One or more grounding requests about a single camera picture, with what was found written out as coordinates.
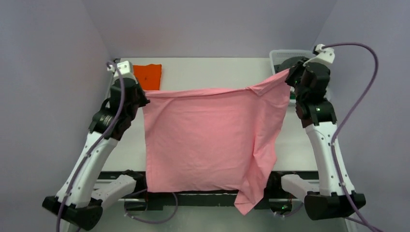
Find pink t shirt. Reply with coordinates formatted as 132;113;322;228
143;70;290;215

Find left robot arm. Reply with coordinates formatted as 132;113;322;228
42;78;149;232

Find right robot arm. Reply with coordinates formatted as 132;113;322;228
271;57;366;220

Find folded orange t shirt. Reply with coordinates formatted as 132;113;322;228
133;64;162;90

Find grey t shirt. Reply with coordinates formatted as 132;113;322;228
274;56;308;73

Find white plastic basket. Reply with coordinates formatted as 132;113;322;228
269;49;331;107

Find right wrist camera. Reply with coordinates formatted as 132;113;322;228
303;44;335;67

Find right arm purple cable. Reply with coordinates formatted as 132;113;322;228
322;42;385;232

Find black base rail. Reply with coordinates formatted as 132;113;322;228
96;171;321;212

